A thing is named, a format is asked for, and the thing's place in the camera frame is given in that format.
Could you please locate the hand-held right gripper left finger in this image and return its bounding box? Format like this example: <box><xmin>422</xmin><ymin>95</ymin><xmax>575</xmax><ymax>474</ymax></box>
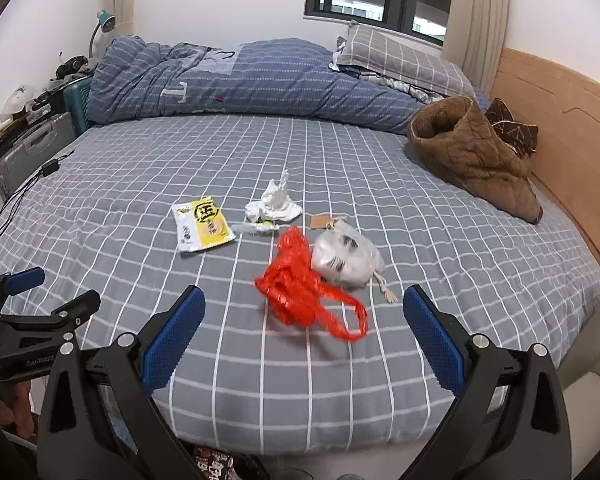
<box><xmin>35</xmin><ymin>285</ymin><xmax>207</xmax><ymax>480</ymax></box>

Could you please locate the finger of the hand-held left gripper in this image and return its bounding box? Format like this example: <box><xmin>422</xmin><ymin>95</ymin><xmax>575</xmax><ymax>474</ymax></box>
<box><xmin>0</xmin><ymin>267</ymin><xmax>46</xmax><ymax>306</ymax></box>
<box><xmin>0</xmin><ymin>290</ymin><xmax>102</xmax><ymax>351</ymax></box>

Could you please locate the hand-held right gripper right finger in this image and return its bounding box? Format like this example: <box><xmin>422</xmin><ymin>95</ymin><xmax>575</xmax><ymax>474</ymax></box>
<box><xmin>402</xmin><ymin>284</ymin><xmax>573</xmax><ymax>480</ymax></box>

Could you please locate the red plastic bag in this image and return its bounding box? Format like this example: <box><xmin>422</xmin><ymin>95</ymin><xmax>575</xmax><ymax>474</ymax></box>
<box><xmin>255</xmin><ymin>226</ymin><xmax>369</xmax><ymax>343</ymax></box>

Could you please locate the person's left hand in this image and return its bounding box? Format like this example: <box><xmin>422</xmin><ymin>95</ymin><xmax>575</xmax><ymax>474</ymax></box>
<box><xmin>0</xmin><ymin>380</ymin><xmax>36</xmax><ymax>441</ymax></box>

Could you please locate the grey checked bed mattress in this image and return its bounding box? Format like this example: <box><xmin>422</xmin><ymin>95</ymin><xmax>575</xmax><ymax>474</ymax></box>
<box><xmin>0</xmin><ymin>112</ymin><xmax>600</xmax><ymax>456</ymax></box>

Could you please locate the clear plastic bag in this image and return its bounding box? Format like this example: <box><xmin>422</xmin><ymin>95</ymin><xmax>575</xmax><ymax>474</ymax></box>
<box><xmin>311</xmin><ymin>222</ymin><xmax>386</xmax><ymax>288</ymax></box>

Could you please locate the yellow snack packet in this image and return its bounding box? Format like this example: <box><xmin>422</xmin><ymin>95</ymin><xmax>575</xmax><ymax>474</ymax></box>
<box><xmin>172</xmin><ymin>196</ymin><xmax>236</xmax><ymax>254</ymax></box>

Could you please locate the grey suitcase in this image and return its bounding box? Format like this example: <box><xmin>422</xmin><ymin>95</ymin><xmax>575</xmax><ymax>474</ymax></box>
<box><xmin>0</xmin><ymin>112</ymin><xmax>77</xmax><ymax>201</ymax></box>

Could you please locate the dark printed packet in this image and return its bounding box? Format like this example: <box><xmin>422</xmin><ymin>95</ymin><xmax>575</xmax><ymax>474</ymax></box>
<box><xmin>192</xmin><ymin>445</ymin><xmax>241</xmax><ymax>480</ymax></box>

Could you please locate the small white wrapper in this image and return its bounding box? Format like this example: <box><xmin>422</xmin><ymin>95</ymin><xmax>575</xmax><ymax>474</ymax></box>
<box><xmin>232</xmin><ymin>220</ymin><xmax>281</xmax><ymax>237</ymax></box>

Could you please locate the beige metal bed leg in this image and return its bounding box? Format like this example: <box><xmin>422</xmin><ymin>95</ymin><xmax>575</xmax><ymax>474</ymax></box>
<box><xmin>557</xmin><ymin>345</ymin><xmax>600</xmax><ymax>391</ymax></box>

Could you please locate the white crumpled tissue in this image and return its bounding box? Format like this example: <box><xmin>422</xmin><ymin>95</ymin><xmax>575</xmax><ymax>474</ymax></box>
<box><xmin>244</xmin><ymin>169</ymin><xmax>302</xmax><ymax>223</ymax></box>

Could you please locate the white round appliance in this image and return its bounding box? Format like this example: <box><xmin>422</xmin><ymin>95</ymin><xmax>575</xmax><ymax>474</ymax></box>
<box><xmin>0</xmin><ymin>85</ymin><xmax>36</xmax><ymax>121</ymax></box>

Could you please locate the teal suitcase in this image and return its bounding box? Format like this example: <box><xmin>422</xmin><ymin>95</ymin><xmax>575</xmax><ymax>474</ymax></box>
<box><xmin>62</xmin><ymin>77</ymin><xmax>93</xmax><ymax>136</ymax></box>

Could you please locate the brown patterned cloth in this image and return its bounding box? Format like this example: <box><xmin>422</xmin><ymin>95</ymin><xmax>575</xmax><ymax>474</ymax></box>
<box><xmin>485</xmin><ymin>98</ymin><xmax>539</xmax><ymax>158</ymax></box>

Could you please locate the black gadget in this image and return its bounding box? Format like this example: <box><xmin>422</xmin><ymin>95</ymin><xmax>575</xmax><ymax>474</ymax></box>
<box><xmin>55</xmin><ymin>52</ymin><xmax>88</xmax><ymax>76</ymax></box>

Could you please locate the wooden headboard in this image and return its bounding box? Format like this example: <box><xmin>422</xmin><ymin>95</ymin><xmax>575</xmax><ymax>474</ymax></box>
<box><xmin>487</xmin><ymin>47</ymin><xmax>600</xmax><ymax>278</ymax></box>

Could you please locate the striped cloth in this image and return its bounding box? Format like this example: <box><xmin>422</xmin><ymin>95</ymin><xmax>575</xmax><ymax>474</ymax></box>
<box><xmin>360</xmin><ymin>72</ymin><xmax>448</xmax><ymax>106</ymax></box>

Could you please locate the blue desk lamp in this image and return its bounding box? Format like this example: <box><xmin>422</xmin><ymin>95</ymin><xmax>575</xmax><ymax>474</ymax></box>
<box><xmin>87</xmin><ymin>10</ymin><xmax>117</xmax><ymax>58</ymax></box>

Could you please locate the blue striped duvet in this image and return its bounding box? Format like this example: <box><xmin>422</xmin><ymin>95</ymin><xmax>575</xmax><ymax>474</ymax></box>
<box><xmin>87</xmin><ymin>35</ymin><xmax>431</xmax><ymax>136</ymax></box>

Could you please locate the grey checked pillow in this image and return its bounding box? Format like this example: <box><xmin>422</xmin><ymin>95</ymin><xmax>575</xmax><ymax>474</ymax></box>
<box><xmin>337</xmin><ymin>22</ymin><xmax>476</xmax><ymax>98</ymax></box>

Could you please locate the beige tasselled cord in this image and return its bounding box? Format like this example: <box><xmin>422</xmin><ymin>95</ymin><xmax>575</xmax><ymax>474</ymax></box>
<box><xmin>372</xmin><ymin>272</ymin><xmax>398</xmax><ymax>305</ymax></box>

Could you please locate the black cable with adapter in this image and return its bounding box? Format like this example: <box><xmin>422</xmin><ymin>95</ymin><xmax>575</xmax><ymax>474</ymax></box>
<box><xmin>0</xmin><ymin>150</ymin><xmax>76</xmax><ymax>251</ymax></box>

